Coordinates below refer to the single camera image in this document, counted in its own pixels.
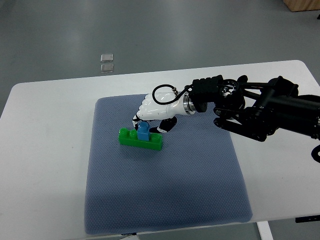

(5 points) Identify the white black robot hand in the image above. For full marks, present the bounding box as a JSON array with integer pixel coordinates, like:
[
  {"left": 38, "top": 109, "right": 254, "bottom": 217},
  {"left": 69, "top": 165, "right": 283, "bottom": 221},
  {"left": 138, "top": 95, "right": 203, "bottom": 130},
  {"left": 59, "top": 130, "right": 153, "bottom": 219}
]
[{"left": 132, "top": 93, "right": 190, "bottom": 134}]

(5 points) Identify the small blue block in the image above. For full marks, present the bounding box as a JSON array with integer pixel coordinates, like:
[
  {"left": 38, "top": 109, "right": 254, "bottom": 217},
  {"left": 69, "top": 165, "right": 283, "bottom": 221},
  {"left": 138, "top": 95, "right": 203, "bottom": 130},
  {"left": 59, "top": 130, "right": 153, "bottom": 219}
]
[{"left": 137, "top": 121, "right": 151, "bottom": 142}]

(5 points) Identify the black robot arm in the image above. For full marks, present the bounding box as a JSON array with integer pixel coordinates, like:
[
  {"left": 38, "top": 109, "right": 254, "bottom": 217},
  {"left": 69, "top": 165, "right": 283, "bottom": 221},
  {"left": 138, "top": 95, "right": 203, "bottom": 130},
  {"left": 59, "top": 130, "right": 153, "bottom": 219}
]
[{"left": 184, "top": 75, "right": 320, "bottom": 142}]

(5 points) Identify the long green block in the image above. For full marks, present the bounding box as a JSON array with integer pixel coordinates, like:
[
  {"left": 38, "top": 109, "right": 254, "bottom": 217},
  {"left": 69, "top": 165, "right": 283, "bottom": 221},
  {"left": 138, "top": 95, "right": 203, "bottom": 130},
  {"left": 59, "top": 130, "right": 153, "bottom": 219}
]
[{"left": 118, "top": 128, "right": 163, "bottom": 151}]

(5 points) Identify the upper metal floor plate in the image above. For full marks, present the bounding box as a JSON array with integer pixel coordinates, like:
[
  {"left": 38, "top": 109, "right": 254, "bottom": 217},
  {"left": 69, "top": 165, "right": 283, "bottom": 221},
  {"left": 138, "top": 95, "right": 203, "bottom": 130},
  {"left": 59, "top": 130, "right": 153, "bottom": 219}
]
[{"left": 100, "top": 53, "right": 114, "bottom": 63}]

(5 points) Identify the blue-grey textured mat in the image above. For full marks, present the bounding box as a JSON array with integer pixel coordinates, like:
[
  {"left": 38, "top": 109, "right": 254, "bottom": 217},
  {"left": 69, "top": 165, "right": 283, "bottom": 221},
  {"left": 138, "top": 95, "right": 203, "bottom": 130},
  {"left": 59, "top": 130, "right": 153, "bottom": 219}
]
[{"left": 84, "top": 94, "right": 253, "bottom": 235}]

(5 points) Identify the white table leg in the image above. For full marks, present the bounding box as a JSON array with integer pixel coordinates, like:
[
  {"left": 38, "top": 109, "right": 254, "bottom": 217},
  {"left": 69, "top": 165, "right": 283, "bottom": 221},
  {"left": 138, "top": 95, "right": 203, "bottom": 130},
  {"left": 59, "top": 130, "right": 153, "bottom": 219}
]
[{"left": 256, "top": 221, "right": 274, "bottom": 240}]

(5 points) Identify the wooden box corner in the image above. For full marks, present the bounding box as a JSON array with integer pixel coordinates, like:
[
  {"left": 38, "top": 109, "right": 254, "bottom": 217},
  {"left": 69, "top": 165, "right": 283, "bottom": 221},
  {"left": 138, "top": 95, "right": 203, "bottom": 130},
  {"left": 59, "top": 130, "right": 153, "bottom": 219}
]
[{"left": 283, "top": 0, "right": 320, "bottom": 12}]

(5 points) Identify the black table control panel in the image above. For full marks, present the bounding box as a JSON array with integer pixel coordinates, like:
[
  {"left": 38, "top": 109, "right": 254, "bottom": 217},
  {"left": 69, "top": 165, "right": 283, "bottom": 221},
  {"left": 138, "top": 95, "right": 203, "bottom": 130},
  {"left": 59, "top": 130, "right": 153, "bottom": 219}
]
[{"left": 295, "top": 215, "right": 320, "bottom": 223}]

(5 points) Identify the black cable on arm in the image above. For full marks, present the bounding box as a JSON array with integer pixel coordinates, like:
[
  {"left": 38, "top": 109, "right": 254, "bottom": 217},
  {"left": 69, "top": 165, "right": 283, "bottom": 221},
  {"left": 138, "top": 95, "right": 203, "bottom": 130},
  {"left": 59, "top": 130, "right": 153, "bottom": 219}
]
[{"left": 151, "top": 84, "right": 194, "bottom": 105}]

